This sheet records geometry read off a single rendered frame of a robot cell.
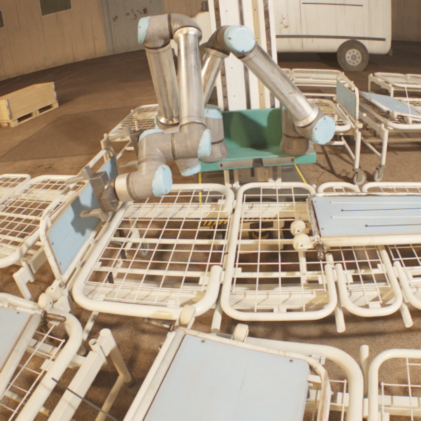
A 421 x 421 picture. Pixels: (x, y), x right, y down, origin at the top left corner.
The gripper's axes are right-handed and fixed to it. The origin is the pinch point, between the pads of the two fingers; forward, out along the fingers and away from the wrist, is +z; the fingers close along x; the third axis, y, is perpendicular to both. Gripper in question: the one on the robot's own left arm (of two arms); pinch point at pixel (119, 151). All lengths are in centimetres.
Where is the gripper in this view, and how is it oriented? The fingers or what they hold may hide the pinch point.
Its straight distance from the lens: 161.2
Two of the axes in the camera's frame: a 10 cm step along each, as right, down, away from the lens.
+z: -9.5, 1.6, 2.6
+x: 2.6, 8.6, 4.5
